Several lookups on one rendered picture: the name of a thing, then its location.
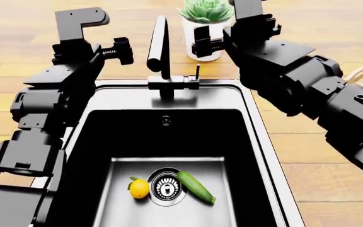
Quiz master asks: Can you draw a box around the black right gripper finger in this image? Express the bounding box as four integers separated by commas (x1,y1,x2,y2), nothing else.
190,43,226,60
193,25,225,45

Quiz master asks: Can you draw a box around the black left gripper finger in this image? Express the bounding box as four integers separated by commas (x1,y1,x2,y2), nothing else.
116,45,135,66
112,36,131,49

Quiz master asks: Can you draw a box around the thin black faucet lever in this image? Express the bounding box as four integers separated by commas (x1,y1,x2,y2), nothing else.
194,62,202,83

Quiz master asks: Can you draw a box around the black sink faucet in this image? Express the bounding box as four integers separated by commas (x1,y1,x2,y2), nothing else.
146,15,200,100

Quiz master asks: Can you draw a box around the stainless steel kitchen sink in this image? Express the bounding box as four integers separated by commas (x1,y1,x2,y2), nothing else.
46,79,307,227

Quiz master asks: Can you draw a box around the light wooden tray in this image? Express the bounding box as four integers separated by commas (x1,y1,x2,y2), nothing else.
341,61,363,90

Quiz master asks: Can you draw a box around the white plant pot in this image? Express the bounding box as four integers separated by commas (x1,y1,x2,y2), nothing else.
182,16,231,62

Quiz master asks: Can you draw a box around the green succulent plant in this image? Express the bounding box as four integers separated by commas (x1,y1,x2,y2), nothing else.
176,0,235,24

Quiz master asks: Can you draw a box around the yellow lemon with leaf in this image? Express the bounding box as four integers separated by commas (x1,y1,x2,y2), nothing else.
126,176,151,199

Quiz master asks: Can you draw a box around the green zucchini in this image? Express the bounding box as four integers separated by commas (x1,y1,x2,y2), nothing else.
176,170,217,206

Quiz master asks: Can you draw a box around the round metal drain strainer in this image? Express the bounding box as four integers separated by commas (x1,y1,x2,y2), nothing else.
147,166,188,206

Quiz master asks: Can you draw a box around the black right wrist camera bracket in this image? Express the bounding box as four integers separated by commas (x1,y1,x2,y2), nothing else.
228,0,269,21

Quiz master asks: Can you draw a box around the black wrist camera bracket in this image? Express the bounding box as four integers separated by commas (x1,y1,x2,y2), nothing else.
54,6,110,42
228,0,269,21

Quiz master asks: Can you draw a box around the black left wrist camera bracket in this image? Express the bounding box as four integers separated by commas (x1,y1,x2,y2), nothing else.
54,6,110,42

